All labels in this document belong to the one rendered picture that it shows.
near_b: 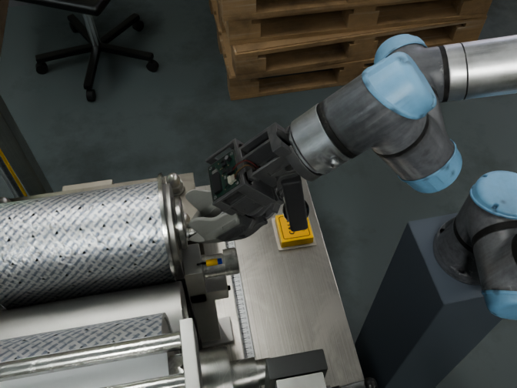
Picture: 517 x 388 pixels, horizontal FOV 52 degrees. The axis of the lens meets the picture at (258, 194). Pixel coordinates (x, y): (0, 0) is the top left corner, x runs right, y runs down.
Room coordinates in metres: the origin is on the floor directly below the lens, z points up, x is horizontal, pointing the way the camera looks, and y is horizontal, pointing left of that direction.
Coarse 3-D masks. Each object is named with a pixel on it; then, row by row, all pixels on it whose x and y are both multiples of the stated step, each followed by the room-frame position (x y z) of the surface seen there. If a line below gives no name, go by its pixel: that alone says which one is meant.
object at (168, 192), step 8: (168, 184) 0.43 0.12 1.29; (168, 192) 0.41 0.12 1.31; (168, 200) 0.39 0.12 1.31; (168, 208) 0.38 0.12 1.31; (168, 216) 0.37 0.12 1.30; (168, 224) 0.36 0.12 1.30; (168, 232) 0.35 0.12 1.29; (176, 240) 0.35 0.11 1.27; (176, 248) 0.34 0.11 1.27; (176, 256) 0.34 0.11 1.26; (176, 264) 0.34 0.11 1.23
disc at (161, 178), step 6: (162, 174) 0.45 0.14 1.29; (162, 180) 0.43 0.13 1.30; (162, 186) 0.42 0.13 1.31; (162, 192) 0.40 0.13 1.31; (162, 198) 0.39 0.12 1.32; (162, 204) 0.38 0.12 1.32; (162, 210) 0.37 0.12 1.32; (162, 216) 0.36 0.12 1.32; (162, 222) 0.35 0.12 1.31; (162, 228) 0.35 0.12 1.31; (168, 240) 0.34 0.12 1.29; (168, 246) 0.33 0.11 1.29; (168, 252) 0.33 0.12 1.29; (168, 258) 0.32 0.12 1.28; (174, 264) 0.33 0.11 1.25; (174, 270) 0.32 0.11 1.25; (174, 276) 0.32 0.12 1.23
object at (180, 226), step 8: (176, 200) 0.41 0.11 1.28; (176, 208) 0.39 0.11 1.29; (176, 216) 0.38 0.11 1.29; (184, 216) 0.42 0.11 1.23; (176, 224) 0.37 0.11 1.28; (184, 224) 0.39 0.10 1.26; (176, 232) 0.37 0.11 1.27; (184, 232) 0.37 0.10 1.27; (184, 240) 0.36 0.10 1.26; (184, 248) 0.36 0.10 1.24
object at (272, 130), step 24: (240, 144) 0.42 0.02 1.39; (264, 144) 0.39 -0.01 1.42; (288, 144) 0.41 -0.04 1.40; (216, 168) 0.40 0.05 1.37; (240, 168) 0.38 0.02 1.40; (264, 168) 0.38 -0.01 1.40; (288, 168) 0.39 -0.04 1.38; (216, 192) 0.36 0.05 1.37; (240, 192) 0.36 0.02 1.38; (264, 192) 0.36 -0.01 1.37
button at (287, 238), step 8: (280, 216) 0.62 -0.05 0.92; (280, 224) 0.60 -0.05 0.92; (288, 224) 0.60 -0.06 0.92; (280, 232) 0.57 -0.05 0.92; (288, 232) 0.57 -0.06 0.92; (296, 232) 0.57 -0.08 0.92; (304, 232) 0.57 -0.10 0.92; (280, 240) 0.56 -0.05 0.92; (288, 240) 0.56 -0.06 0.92; (296, 240) 0.56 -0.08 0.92; (304, 240) 0.56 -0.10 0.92; (312, 240) 0.56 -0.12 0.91
